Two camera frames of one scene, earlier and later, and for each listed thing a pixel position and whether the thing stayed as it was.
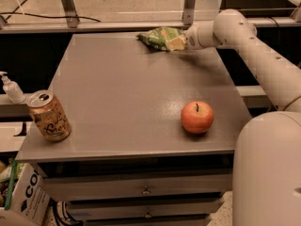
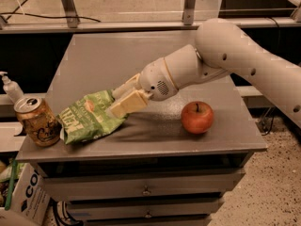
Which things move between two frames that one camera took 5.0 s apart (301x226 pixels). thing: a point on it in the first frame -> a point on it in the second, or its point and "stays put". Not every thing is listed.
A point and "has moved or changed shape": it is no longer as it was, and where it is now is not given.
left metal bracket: [69, 7] stays put
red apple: [197, 117] stays put
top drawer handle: [146, 192] stays put
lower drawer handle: [148, 215] stays put
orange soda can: [48, 117] has moved or changed shape
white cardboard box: [30, 201] stays put
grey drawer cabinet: [128, 160] stays put
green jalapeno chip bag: [157, 38] -> [87, 118]
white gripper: [192, 39] -> [155, 78]
